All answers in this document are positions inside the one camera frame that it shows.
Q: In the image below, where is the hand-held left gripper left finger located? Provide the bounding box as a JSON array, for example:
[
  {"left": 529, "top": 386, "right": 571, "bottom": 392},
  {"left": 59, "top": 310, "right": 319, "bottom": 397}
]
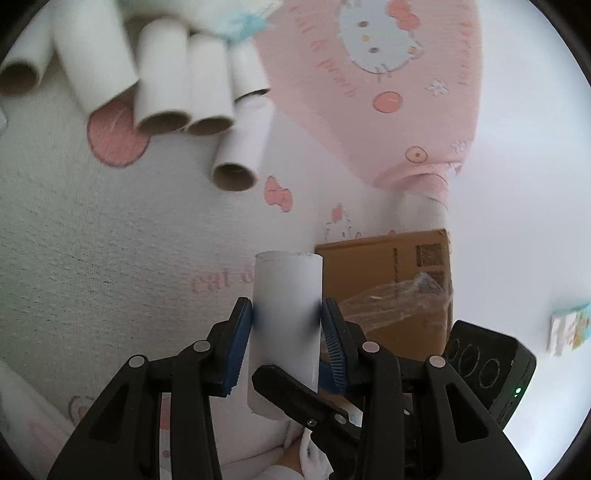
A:
[{"left": 47, "top": 296, "right": 253, "bottom": 480}]

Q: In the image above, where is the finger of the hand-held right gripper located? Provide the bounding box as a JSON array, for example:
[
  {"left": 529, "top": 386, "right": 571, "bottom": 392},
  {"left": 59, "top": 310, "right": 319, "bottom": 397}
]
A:
[{"left": 252, "top": 364, "right": 363, "bottom": 480}]

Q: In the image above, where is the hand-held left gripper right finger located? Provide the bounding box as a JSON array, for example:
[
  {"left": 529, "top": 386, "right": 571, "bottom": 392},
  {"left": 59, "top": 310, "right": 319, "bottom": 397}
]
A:
[{"left": 322, "top": 298, "right": 533, "bottom": 480}]

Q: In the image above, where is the white paper roll tube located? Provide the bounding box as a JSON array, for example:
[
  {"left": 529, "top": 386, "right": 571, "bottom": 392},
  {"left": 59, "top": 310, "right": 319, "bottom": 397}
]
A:
[{"left": 247, "top": 250, "right": 324, "bottom": 422}]

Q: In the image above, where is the person's right hand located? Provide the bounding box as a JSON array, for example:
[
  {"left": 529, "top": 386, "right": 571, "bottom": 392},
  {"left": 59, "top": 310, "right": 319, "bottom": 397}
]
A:
[{"left": 298, "top": 429, "right": 335, "bottom": 480}]

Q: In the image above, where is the small colourful packet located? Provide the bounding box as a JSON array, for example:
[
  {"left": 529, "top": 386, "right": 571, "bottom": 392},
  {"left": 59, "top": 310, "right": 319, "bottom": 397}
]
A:
[{"left": 549, "top": 302, "right": 591, "bottom": 356}]

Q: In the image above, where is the clear plastic tape strip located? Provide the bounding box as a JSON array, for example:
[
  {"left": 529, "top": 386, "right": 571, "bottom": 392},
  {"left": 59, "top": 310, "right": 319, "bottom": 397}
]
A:
[{"left": 339, "top": 271, "right": 451, "bottom": 333}]

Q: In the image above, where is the brown cardboard box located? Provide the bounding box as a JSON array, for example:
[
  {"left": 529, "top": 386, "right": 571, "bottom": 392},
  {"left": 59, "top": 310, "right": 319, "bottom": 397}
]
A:
[{"left": 315, "top": 228, "right": 455, "bottom": 365}]

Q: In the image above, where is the white printed blanket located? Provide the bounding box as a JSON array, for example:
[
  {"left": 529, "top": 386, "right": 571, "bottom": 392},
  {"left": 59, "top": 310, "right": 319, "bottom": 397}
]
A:
[{"left": 0, "top": 18, "right": 448, "bottom": 480}]

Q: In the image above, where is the pink printed cloth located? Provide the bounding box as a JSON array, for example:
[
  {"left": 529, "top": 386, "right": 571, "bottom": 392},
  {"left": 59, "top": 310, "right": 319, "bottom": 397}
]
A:
[{"left": 252, "top": 0, "right": 481, "bottom": 210}]

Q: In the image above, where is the pile of white tubes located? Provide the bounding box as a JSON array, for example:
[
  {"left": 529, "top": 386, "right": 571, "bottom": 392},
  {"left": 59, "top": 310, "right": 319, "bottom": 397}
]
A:
[{"left": 0, "top": 0, "right": 273, "bottom": 192}]

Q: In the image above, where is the light blue plastic packet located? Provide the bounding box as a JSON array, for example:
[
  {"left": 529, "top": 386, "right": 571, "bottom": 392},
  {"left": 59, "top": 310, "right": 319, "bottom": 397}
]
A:
[{"left": 117, "top": 0, "right": 282, "bottom": 44}]

